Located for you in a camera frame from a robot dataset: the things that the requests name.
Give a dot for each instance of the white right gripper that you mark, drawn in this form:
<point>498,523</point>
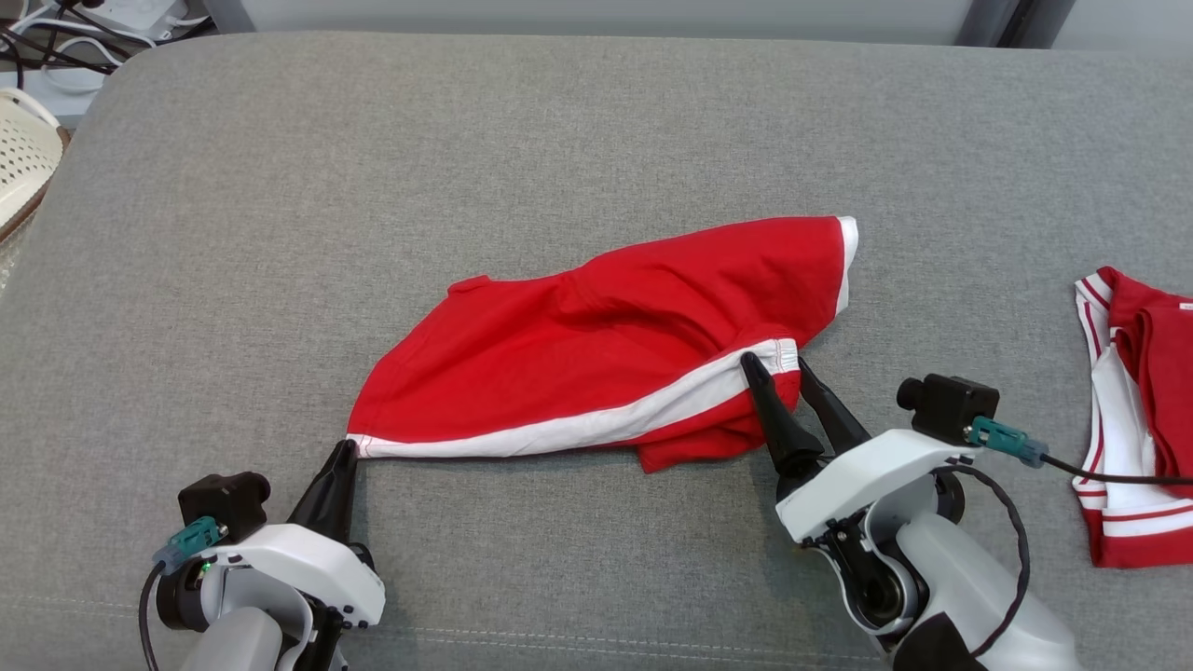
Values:
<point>857,475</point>

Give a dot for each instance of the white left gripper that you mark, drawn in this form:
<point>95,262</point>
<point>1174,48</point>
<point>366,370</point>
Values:
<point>317,564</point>

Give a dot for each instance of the red shorts with black print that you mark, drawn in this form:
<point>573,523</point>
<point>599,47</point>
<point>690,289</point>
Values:
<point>578,354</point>

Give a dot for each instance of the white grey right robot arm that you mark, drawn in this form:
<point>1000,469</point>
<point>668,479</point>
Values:
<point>969,596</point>

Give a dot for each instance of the red jersey with white trim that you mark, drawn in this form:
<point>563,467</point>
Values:
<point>1156,373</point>

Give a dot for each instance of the white plastic laundry basket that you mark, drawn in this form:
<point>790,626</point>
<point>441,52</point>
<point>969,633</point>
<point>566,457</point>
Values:
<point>23,158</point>

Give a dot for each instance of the white power strip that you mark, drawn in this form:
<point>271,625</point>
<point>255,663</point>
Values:
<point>135,11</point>

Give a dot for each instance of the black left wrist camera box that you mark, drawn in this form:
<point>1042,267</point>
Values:
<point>224,499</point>

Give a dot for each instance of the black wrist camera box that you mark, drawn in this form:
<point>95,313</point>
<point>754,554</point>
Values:
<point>951,405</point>
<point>224,499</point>

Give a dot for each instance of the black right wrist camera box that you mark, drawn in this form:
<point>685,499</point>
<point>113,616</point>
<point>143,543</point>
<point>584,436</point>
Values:
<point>951,405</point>

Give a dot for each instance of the teal left camera connector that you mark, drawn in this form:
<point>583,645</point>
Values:
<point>191,540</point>

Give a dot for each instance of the teal camera connector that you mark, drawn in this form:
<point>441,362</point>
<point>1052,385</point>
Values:
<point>1007,441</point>
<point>191,540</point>

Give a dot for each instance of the teal right camera connector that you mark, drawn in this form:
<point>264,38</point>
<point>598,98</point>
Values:
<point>1007,441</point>

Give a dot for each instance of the grey metal partition post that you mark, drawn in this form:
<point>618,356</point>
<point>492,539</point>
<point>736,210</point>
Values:
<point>1011,20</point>

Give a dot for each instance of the grey slanted partition post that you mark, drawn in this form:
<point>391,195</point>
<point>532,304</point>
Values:
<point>228,14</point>

